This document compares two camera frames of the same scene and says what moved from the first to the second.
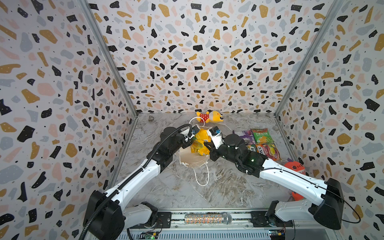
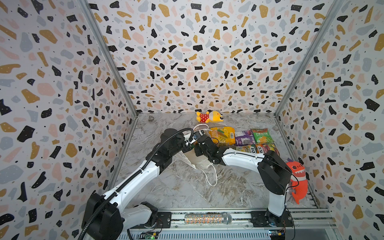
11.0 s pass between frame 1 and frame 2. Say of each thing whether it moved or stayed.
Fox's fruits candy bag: stayed
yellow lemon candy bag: moved
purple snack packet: stayed
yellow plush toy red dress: stayed
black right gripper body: moved
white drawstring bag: moved
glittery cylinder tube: stayed
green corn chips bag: stayed
